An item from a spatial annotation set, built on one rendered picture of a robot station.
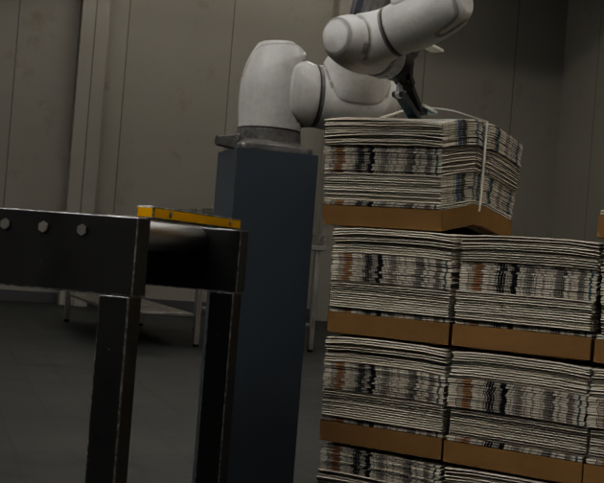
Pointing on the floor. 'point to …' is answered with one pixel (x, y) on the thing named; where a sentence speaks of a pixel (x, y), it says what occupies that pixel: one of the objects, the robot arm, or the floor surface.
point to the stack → (392, 411)
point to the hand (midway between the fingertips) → (432, 80)
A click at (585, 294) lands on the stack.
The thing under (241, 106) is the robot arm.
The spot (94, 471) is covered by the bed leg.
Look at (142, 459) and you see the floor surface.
